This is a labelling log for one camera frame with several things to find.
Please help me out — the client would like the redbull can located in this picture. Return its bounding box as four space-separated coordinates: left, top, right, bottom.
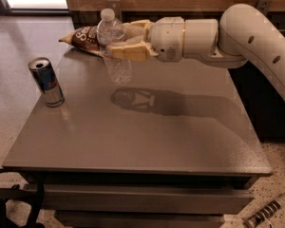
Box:
28 57 65 107

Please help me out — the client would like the left metal wall bracket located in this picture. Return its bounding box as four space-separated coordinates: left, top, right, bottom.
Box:
107 0 123 20

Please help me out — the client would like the metal wall bracket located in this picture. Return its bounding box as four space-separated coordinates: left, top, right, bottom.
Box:
107 0 123 20
256 0 273 15

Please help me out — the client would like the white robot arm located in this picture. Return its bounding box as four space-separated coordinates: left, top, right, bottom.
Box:
107 4 285 102

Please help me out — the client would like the striped cylindrical tool on floor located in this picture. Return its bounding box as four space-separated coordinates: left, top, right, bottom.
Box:
243 193 285 228

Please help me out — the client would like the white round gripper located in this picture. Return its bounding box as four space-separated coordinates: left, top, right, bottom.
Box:
108 17 184 62

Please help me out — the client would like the right metal wall bracket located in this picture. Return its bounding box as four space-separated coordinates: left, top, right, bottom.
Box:
256 0 273 15

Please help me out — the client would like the clear plastic water bottle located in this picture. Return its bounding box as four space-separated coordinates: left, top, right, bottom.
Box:
97 9 132 85

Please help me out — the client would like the grey table drawer unit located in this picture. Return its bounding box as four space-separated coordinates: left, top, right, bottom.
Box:
24 171 259 228

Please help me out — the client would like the brown yellow chip bag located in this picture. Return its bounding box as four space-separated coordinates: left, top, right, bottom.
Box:
59 26 102 56

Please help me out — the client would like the black chair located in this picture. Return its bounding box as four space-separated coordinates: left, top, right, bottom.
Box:
0 174 45 228

